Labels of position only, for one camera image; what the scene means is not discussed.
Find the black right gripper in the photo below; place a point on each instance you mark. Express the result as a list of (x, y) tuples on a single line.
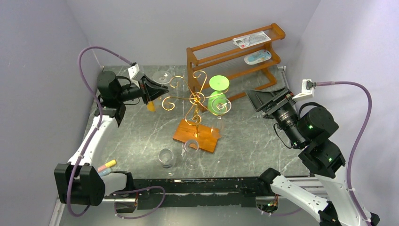
[(277, 103)]

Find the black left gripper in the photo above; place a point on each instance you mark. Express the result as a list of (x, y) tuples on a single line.
[(152, 92)]

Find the clear wine glass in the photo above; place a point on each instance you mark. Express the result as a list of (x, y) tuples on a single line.
[(167, 160), (220, 106), (162, 77), (191, 149)]

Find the green plastic wine glass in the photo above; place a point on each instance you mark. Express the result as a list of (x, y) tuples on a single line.
[(220, 85)]

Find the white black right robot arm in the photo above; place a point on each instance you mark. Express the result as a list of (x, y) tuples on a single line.
[(311, 134)]

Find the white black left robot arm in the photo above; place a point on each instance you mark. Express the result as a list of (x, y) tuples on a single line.
[(78, 181)]

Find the orange plastic wine glass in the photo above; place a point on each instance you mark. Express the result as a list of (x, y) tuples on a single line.
[(151, 106)]

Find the wooden three-tier shelf rack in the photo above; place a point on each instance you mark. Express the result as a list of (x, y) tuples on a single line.
[(273, 31)]

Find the blue blister pack middle shelf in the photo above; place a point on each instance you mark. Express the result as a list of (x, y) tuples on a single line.
[(257, 57)]

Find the white flat packet top shelf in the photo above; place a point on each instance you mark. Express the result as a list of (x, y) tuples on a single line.
[(251, 39)]

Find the yellow pink marker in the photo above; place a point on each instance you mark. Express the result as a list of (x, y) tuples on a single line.
[(106, 165)]

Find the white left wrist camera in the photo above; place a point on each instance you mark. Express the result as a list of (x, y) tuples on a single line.
[(136, 74)]

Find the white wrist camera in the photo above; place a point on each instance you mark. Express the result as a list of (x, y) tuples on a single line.
[(136, 74), (307, 90)]

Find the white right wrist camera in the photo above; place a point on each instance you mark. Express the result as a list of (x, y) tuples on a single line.
[(307, 90)]

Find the gold wire wine glass rack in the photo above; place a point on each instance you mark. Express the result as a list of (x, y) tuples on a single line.
[(190, 126)]

